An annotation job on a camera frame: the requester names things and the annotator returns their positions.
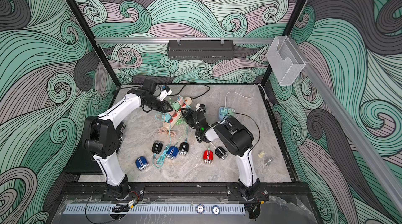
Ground black wall shelf tray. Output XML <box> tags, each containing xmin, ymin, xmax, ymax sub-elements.
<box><xmin>167</xmin><ymin>40</ymin><xmax>235</xmax><ymax>60</ymax></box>

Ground black electric shaver middle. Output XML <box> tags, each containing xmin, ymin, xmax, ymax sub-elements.
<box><xmin>179</xmin><ymin>142</ymin><xmax>189</xmax><ymax>156</ymax></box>

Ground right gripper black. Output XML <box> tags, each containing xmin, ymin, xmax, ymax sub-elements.
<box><xmin>182</xmin><ymin>108</ymin><xmax>202</xmax><ymax>134</ymax></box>

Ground black power strip cable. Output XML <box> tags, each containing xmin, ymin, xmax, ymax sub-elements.
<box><xmin>119</xmin><ymin>82</ymin><xmax>210</xmax><ymax>100</ymax></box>

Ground small clear bottle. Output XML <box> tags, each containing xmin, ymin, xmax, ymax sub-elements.
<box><xmin>264</xmin><ymin>157</ymin><xmax>273</xmax><ymax>166</ymax></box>

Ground white power strip cable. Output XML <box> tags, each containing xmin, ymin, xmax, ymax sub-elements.
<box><xmin>224</xmin><ymin>83</ymin><xmax>268</xmax><ymax>109</ymax></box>

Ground aluminium wall rail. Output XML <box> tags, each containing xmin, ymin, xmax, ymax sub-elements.
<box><xmin>95</xmin><ymin>37</ymin><xmax>275</xmax><ymax>45</ymax></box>

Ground small cream plug adapter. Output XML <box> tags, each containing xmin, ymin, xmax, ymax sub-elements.
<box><xmin>258</xmin><ymin>151</ymin><xmax>265</xmax><ymax>158</ymax></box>

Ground green USB charger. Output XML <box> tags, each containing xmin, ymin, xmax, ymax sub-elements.
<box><xmin>172</xmin><ymin>101</ymin><xmax>181</xmax><ymax>111</ymax></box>

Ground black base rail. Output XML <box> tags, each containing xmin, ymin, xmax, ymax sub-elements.
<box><xmin>61</xmin><ymin>182</ymin><xmax>311</xmax><ymax>201</ymax></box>

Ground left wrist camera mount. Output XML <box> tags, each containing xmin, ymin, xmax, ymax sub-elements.
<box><xmin>142</xmin><ymin>80</ymin><xmax>172</xmax><ymax>101</ymax></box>

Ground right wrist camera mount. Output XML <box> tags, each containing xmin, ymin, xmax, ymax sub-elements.
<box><xmin>196</xmin><ymin>103</ymin><xmax>206</xmax><ymax>113</ymax></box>

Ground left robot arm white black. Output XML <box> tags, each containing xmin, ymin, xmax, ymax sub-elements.
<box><xmin>82</xmin><ymin>87</ymin><xmax>173</xmax><ymax>200</ymax></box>

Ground clear acrylic wall holder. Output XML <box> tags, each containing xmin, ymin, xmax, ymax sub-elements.
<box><xmin>266</xmin><ymin>36</ymin><xmax>306</xmax><ymax>86</ymax></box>

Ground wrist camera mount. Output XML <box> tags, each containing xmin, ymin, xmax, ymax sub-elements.
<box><xmin>142</xmin><ymin>80</ymin><xmax>172</xmax><ymax>101</ymax></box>
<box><xmin>196</xmin><ymin>103</ymin><xmax>206</xmax><ymax>113</ymax></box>

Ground beige power strip red sockets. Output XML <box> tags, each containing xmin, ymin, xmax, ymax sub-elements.
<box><xmin>163</xmin><ymin>95</ymin><xmax>192</xmax><ymax>130</ymax></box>

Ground teal USB cable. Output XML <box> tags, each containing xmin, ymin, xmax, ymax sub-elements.
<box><xmin>153</xmin><ymin>112</ymin><xmax>191</xmax><ymax>168</ymax></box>

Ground perforated white cable duct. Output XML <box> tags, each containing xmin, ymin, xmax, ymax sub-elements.
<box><xmin>62</xmin><ymin>203</ymin><xmax>246</xmax><ymax>215</ymax></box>

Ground teal USB charger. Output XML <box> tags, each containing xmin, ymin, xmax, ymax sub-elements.
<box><xmin>164</xmin><ymin>113</ymin><xmax>173</xmax><ymax>123</ymax></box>

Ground pink USB charger right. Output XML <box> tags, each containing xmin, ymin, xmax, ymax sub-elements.
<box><xmin>177</xmin><ymin>96</ymin><xmax>186</xmax><ymax>106</ymax></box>

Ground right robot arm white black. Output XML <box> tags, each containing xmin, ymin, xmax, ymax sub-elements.
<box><xmin>179</xmin><ymin>104</ymin><xmax>260</xmax><ymax>199</ymax></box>

